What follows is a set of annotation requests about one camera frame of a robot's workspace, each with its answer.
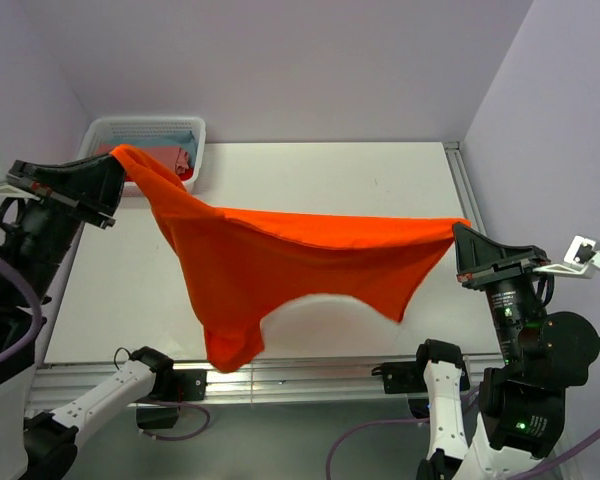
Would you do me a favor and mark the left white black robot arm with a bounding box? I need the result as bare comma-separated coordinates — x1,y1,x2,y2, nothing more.
0,154,175,479

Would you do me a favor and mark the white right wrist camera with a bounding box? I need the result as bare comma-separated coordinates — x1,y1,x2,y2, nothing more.
534,235,600,280

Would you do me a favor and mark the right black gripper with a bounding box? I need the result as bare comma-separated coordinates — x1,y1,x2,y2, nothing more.
455,217,555,363

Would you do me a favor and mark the rolled red t-shirt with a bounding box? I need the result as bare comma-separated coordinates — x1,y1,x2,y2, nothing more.
125,169,195,183

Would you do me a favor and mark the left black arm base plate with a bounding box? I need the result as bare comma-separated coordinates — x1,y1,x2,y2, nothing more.
139,369,207,403

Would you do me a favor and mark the aluminium front rail frame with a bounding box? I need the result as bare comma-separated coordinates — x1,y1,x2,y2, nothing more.
4,352,581,480

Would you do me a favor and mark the rolled pink t-shirt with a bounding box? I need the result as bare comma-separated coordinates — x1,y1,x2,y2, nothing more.
94,143,191,177

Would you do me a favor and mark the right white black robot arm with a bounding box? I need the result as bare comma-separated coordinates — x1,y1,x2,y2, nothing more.
412,223,600,479

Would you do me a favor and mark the rolled light blue t-shirt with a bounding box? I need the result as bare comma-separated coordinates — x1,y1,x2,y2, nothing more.
107,131,198,157

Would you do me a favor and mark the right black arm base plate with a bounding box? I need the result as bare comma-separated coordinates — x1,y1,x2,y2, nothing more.
371,361,428,395

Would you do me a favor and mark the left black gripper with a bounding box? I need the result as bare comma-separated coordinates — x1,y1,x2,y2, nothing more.
2,145,135,302

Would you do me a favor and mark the white plastic mesh basket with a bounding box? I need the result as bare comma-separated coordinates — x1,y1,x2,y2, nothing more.
78,115,206,192

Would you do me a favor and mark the orange t-shirt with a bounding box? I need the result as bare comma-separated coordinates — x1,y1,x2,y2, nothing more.
112,144,457,373

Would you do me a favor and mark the aluminium right side rail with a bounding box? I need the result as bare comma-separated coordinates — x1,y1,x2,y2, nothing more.
442,140,524,354

